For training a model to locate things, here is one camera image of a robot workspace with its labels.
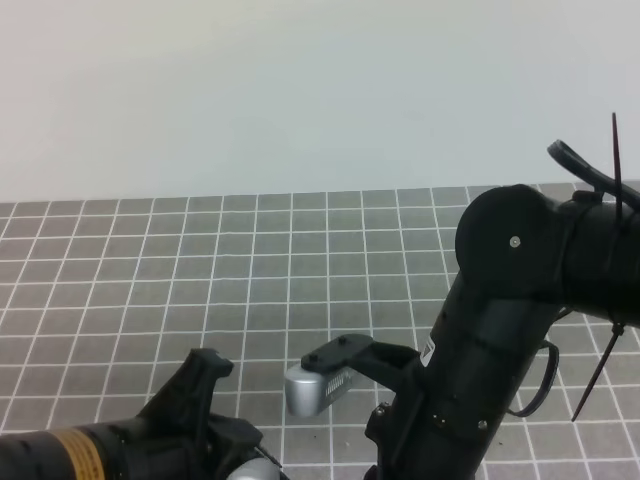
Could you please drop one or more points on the black cable tie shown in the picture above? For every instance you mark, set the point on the black cable tie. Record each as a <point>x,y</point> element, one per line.
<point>618,328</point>

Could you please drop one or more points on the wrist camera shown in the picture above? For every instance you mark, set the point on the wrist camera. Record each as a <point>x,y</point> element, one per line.
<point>325,374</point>
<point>259,465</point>

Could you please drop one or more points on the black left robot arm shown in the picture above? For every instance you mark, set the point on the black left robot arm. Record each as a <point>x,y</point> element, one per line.
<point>91,451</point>

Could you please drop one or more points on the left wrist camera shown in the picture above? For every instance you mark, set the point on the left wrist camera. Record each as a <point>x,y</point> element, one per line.
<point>259,465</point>

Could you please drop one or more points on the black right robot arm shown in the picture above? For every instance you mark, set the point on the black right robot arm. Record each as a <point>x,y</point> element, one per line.
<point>522,258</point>

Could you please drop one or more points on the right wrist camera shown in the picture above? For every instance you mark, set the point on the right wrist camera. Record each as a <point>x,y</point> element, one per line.
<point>325,374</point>

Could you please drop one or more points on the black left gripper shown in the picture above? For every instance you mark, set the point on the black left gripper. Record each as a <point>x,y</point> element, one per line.
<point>180,438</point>

